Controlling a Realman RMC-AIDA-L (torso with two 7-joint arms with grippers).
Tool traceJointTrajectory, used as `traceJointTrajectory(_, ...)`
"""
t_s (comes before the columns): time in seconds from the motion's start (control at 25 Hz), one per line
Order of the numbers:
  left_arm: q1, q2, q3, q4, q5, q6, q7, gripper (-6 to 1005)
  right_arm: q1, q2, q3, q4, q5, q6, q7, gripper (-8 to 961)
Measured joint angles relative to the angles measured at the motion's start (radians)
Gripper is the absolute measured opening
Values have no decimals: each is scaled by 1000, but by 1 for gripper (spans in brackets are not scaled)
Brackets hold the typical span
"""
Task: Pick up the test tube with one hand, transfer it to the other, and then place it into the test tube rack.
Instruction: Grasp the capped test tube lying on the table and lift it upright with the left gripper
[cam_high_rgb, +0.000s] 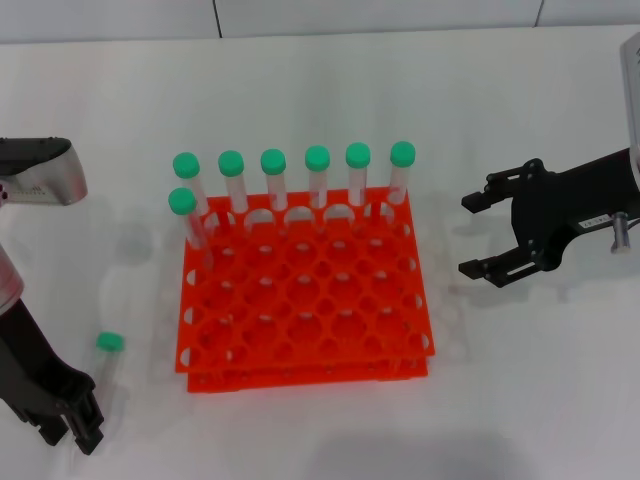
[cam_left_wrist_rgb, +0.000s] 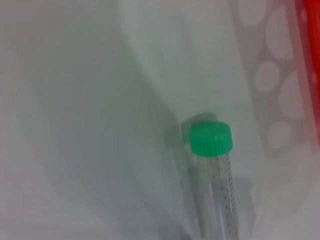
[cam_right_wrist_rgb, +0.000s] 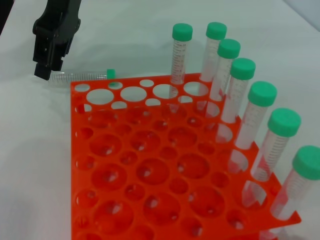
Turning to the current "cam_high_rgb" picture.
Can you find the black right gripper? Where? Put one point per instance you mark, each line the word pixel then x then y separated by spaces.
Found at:
pixel 560 200

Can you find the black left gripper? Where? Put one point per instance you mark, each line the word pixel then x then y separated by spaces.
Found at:
pixel 35 375

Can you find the graduated test tube green cap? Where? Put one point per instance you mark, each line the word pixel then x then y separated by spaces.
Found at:
pixel 110 342

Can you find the clear test tube green cap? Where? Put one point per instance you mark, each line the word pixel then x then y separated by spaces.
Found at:
pixel 186 164
pixel 358 155
pixel 403 153
pixel 182 200
pixel 317 157
pixel 231 162
pixel 273 161

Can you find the orange plastic test tube rack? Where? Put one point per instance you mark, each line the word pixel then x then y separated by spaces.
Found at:
pixel 310 300

